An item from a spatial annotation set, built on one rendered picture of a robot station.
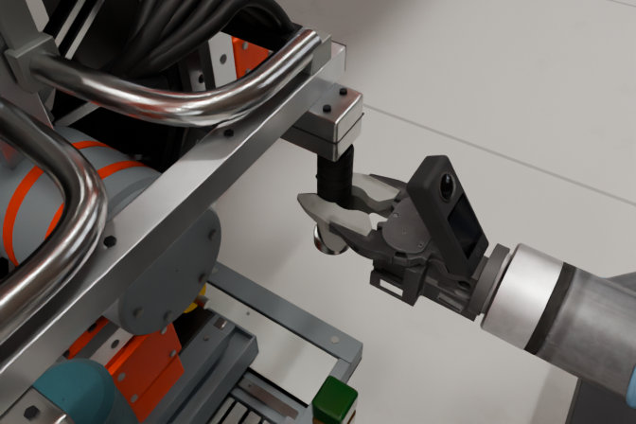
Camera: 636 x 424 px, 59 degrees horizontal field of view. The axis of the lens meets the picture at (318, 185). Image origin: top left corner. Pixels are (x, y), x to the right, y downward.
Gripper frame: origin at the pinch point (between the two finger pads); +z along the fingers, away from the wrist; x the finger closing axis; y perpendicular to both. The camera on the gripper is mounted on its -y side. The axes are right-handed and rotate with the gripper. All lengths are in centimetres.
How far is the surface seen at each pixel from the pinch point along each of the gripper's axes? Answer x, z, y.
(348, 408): -12.4, -11.8, 17.2
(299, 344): 15, 15, 75
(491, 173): 99, -2, 82
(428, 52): 149, 43, 82
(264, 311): 18, 26, 75
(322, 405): -13.7, -9.2, 17.0
